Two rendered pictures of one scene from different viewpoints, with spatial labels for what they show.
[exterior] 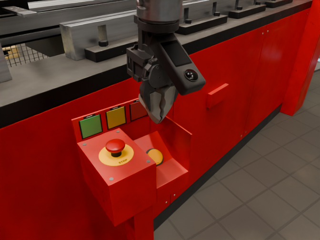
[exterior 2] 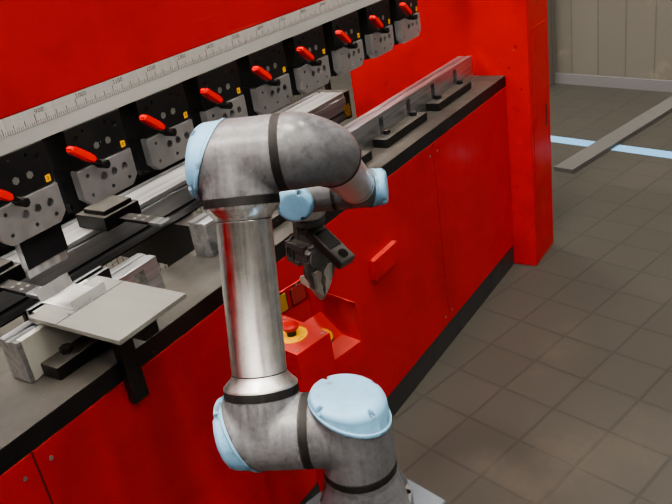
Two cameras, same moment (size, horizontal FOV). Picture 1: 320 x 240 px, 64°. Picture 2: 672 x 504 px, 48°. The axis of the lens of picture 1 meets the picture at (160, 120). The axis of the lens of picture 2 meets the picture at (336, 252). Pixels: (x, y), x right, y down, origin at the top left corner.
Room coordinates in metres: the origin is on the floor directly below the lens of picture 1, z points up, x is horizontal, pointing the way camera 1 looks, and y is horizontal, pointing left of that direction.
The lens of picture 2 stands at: (-1.08, 0.14, 1.68)
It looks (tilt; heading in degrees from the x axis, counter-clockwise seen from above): 25 degrees down; 353
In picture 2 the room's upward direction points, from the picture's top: 9 degrees counter-clockwise
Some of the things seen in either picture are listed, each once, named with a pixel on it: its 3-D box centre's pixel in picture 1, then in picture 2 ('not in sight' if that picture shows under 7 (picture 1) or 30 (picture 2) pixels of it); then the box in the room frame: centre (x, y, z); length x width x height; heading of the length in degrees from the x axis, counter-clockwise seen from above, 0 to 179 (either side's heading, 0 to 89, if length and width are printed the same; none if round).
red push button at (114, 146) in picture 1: (115, 149); (291, 330); (0.41, 0.09, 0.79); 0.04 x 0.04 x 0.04
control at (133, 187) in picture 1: (134, 154); (305, 335); (0.45, 0.06, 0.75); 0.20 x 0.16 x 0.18; 126
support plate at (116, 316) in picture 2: not in sight; (107, 307); (0.32, 0.44, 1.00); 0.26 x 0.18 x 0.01; 47
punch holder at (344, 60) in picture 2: not in sight; (338, 43); (1.28, -0.25, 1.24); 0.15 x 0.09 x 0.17; 137
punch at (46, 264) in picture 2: not in sight; (42, 247); (0.42, 0.55, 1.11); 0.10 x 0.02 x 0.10; 137
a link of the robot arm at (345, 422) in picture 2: not in sight; (348, 425); (-0.15, 0.05, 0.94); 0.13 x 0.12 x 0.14; 73
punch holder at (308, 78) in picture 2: not in sight; (301, 60); (1.13, -0.12, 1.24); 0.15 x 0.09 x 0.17; 137
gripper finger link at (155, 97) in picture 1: (147, 103); (310, 283); (0.46, 0.03, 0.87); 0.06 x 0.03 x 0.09; 36
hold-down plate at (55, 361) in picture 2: not in sight; (106, 333); (0.41, 0.48, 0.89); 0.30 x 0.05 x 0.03; 137
